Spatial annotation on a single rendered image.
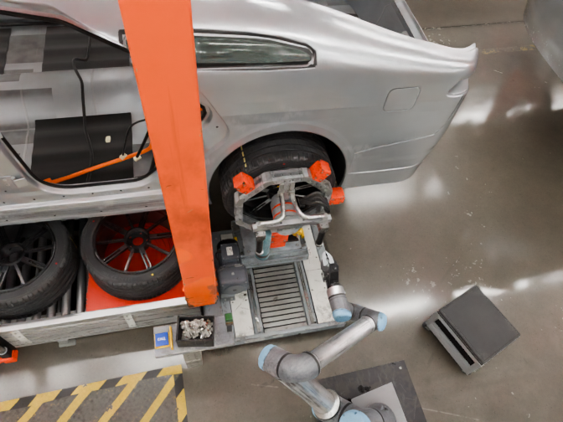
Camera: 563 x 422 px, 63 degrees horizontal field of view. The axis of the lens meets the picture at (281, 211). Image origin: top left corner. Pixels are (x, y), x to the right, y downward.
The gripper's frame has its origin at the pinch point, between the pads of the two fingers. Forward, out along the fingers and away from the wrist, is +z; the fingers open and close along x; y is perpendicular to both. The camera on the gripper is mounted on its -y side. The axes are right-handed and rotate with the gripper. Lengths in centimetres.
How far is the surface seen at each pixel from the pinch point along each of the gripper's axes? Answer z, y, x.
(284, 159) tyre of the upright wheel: 39, -34, -18
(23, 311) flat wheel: 13, 47, -169
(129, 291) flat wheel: 13, 41, -109
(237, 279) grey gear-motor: 11, 42, -46
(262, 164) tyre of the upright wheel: 39, -32, -29
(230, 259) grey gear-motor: 25, 42, -48
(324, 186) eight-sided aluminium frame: 30.5, -18.5, 4.2
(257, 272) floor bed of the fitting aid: 30, 77, -29
